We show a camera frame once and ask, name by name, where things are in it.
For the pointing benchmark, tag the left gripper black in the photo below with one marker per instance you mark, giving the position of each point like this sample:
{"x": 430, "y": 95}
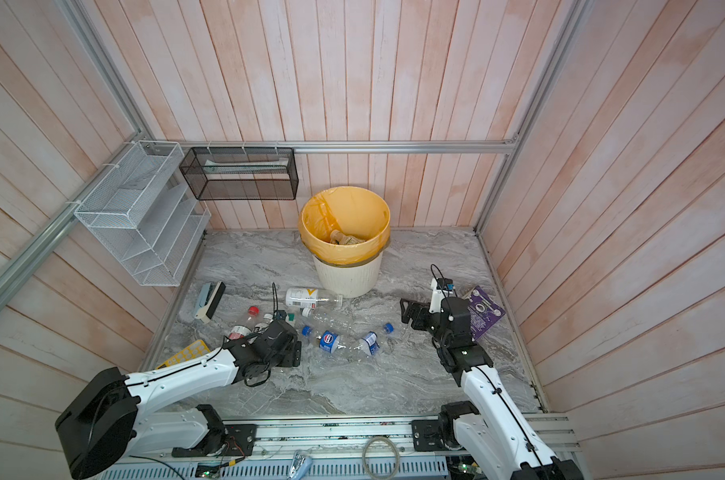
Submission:
{"x": 293, "y": 355}

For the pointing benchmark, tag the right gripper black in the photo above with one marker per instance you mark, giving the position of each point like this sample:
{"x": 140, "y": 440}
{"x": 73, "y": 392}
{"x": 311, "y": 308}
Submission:
{"x": 411, "y": 312}

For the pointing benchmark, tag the blue label crushed bottle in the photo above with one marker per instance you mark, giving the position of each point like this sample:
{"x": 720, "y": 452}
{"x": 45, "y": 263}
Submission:
{"x": 327, "y": 340}

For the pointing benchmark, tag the white cap tall bottle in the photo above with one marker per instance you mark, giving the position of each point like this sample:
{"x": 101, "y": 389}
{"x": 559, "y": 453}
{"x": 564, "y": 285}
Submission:
{"x": 264, "y": 322}

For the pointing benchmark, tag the yellow label plastic bottle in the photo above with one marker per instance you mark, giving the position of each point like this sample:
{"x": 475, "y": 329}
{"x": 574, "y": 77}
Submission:
{"x": 339, "y": 238}

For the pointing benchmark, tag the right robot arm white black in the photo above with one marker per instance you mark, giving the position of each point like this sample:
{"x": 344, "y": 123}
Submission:
{"x": 489, "y": 425}

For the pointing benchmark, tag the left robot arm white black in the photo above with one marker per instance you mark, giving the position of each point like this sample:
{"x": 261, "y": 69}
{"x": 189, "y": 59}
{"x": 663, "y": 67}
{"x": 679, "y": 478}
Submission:
{"x": 121, "y": 414}

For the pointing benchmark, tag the cream waste bin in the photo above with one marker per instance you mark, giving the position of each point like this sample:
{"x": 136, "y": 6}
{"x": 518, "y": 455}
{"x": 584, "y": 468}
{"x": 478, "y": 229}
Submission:
{"x": 350, "y": 281}

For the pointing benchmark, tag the yellow bin liner bag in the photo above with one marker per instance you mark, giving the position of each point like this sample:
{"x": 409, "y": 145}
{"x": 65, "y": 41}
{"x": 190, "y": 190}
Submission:
{"x": 352, "y": 210}

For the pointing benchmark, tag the red label water bottle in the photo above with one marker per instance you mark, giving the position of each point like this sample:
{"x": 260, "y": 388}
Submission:
{"x": 246, "y": 324}

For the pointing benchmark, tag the white label clear bottle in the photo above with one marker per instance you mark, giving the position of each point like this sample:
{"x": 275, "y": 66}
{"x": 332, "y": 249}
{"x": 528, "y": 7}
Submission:
{"x": 305, "y": 297}

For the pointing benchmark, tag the blue cap crushed bottle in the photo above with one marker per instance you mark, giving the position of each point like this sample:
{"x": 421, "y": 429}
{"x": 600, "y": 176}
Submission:
{"x": 372, "y": 343}

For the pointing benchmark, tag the clear bottle white cap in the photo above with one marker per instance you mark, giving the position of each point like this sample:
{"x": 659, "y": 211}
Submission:
{"x": 338, "y": 321}

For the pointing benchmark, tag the purple framed card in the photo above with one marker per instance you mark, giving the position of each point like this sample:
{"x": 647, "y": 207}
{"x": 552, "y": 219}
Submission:
{"x": 484, "y": 312}

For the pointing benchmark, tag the yellow calculator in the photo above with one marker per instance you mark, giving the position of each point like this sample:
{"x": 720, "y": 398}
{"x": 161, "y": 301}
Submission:
{"x": 196, "y": 349}

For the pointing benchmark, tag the black smartphone white case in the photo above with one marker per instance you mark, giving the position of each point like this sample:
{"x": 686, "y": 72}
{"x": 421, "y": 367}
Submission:
{"x": 208, "y": 300}

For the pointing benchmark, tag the black mesh basket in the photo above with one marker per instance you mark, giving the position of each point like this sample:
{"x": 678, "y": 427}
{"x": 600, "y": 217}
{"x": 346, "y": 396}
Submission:
{"x": 241, "y": 173}

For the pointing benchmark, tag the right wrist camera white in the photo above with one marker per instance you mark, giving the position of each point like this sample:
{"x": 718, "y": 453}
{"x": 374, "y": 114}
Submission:
{"x": 442, "y": 288}

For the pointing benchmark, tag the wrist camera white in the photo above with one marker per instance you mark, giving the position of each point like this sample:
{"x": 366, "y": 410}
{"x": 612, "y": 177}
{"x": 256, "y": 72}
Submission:
{"x": 279, "y": 315}
{"x": 442, "y": 288}

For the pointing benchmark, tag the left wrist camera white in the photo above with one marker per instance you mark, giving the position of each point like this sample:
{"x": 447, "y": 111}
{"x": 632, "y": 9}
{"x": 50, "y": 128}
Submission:
{"x": 279, "y": 315}

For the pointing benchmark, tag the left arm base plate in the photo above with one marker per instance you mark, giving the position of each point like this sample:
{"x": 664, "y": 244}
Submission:
{"x": 231, "y": 440}

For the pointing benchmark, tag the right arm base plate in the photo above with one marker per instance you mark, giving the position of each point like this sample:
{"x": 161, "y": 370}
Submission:
{"x": 433, "y": 435}

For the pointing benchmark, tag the white wire mesh shelf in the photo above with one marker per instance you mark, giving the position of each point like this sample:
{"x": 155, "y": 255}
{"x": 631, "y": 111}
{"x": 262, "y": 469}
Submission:
{"x": 149, "y": 224}

